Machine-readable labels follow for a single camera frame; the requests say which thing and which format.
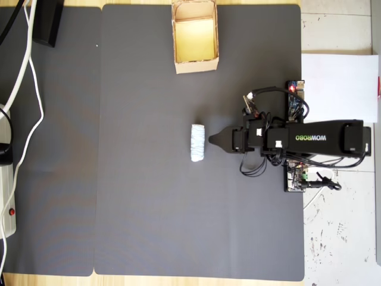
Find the small dark grey mat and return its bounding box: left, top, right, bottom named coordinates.
left=0, top=6, right=103, bottom=277

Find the black plug with cable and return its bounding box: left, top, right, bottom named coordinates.
left=0, top=106, right=15, bottom=167

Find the white paper sheet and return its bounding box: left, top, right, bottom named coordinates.
left=301, top=52, right=380, bottom=124

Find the black rectangular box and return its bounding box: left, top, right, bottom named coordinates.
left=32, top=0, right=65, bottom=48

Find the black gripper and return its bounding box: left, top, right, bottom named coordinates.
left=209, top=117, right=264, bottom=154

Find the small camera circuit board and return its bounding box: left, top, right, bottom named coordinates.
left=242, top=91, right=260, bottom=117

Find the black power plug cable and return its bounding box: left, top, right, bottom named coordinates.
left=307, top=175, right=343, bottom=192

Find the open cardboard box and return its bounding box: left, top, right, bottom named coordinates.
left=171, top=0, right=220, bottom=75

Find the board with green terminal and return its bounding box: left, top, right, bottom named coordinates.
left=283, top=160, right=310, bottom=194

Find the large dark grey mat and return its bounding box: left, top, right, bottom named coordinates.
left=93, top=3, right=306, bottom=282

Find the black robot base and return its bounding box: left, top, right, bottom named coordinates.
left=362, top=126, right=372, bottom=158

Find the blue board with red LED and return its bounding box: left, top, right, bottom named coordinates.
left=285, top=79, right=308, bottom=123

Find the thick black camera cable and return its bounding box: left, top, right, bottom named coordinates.
left=251, top=85, right=311, bottom=120

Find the white power strip red button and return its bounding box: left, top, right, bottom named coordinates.
left=0, top=103, right=18, bottom=239

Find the thin dark servo cable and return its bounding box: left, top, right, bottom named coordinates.
left=239, top=111, right=271, bottom=179

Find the block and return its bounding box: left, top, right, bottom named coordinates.
left=189, top=123, right=207, bottom=163

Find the black cable under arm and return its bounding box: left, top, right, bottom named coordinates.
left=285, top=148, right=369, bottom=168

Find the thick white cable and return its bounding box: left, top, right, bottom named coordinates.
left=0, top=0, right=41, bottom=110

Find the thin white cable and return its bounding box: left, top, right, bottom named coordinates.
left=0, top=0, right=45, bottom=271

